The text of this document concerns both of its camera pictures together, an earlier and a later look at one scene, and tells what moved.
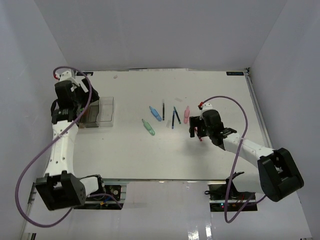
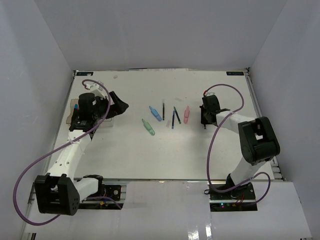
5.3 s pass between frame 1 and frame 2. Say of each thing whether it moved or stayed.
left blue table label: stayed
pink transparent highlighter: stayed
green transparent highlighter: stayed
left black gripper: moved
